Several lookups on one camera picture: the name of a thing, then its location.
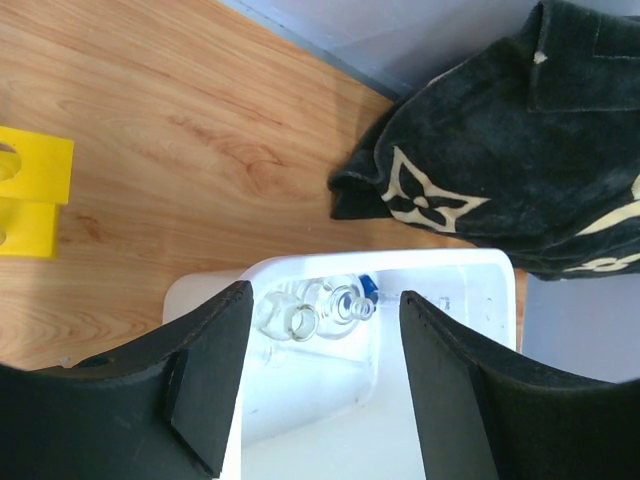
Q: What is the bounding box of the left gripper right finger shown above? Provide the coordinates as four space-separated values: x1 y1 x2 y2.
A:
399 291 639 479

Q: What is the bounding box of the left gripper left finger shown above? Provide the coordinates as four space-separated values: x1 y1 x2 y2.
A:
1 281 253 479

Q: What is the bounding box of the small glass beaker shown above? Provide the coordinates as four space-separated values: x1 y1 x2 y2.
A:
254 291 319 342

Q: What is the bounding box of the white plastic bin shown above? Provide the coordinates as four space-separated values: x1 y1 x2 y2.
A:
163 249 516 479

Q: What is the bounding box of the graduated cylinder blue base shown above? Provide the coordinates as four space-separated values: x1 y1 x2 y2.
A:
358 273 451 314

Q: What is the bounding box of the glass petri dish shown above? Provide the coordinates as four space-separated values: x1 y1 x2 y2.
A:
297 274 375 340

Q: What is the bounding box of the black floral blanket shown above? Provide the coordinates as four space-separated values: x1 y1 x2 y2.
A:
328 1 639 280

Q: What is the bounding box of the yellow test tube rack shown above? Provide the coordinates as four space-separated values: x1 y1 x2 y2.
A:
1 126 74 259

